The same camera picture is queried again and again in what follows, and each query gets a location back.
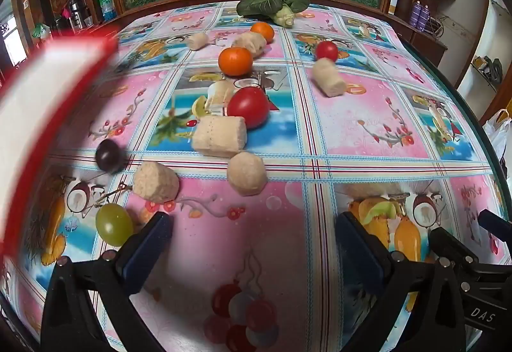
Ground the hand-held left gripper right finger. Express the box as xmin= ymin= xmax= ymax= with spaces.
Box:
xmin=335 ymin=211 xmax=468 ymax=352

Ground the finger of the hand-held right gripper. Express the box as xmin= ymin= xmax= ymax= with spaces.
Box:
xmin=428 ymin=227 xmax=481 ymax=268
xmin=478 ymin=209 xmax=512 ymax=236

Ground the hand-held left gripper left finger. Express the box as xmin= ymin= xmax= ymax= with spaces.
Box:
xmin=41 ymin=211 xmax=174 ymax=352

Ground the green grape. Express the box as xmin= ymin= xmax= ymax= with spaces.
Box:
xmin=95 ymin=203 xmax=134 ymax=246

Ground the beige sugarcane piece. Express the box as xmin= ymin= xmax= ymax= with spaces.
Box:
xmin=231 ymin=32 xmax=267 ymax=58
xmin=133 ymin=161 xmax=180 ymax=203
xmin=191 ymin=115 xmax=247 ymax=158
xmin=312 ymin=58 xmax=345 ymax=97
xmin=227 ymin=151 xmax=268 ymax=196
xmin=188 ymin=33 xmax=209 ymax=51

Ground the dark purple grape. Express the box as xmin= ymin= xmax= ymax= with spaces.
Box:
xmin=95 ymin=139 xmax=124 ymax=173

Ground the red-rimmed white tray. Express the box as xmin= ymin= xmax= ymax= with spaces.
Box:
xmin=0 ymin=26 xmax=121 ymax=265

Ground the large red tomato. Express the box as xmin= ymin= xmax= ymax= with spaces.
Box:
xmin=227 ymin=86 xmax=270 ymax=130

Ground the small red tomato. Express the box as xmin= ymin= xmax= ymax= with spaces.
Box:
xmin=315 ymin=41 xmax=339 ymax=62

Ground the large orange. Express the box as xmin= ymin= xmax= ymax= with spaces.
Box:
xmin=218 ymin=47 xmax=254 ymax=76

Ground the small orange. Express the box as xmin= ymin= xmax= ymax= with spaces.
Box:
xmin=250 ymin=21 xmax=275 ymax=44

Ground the white plastic bag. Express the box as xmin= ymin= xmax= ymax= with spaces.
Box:
xmin=483 ymin=109 xmax=512 ymax=169

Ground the printed pink tablecloth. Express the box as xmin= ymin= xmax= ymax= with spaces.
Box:
xmin=0 ymin=2 xmax=500 ymax=352

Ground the black thermos flask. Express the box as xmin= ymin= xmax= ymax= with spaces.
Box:
xmin=69 ymin=0 xmax=86 ymax=30

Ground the green plastic bottle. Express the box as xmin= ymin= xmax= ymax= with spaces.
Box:
xmin=98 ymin=0 xmax=116 ymax=21

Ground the green bok choy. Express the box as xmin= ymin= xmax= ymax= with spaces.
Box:
xmin=236 ymin=0 xmax=309 ymax=29

